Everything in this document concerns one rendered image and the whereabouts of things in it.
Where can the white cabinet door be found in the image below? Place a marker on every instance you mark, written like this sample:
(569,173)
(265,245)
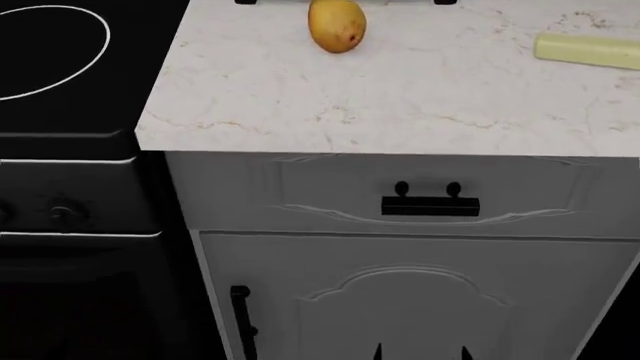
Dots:
(400,300)

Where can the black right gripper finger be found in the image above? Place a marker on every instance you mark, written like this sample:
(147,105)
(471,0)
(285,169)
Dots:
(378,354)
(467,355)

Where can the white drawer front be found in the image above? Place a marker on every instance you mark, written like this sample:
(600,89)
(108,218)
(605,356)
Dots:
(325,191)

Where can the black stove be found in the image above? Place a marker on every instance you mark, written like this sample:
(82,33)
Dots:
(75,187)

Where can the pale yellow stick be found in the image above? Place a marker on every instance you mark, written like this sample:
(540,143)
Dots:
(585,50)

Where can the white kitchen cabinet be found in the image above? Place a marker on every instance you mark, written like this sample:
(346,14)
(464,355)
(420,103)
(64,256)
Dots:
(210,210)

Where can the yellow mango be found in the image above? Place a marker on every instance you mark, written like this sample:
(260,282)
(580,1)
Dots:
(336,26)

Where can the black stove knob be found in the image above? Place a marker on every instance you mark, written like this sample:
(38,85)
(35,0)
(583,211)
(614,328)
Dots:
(62,213)

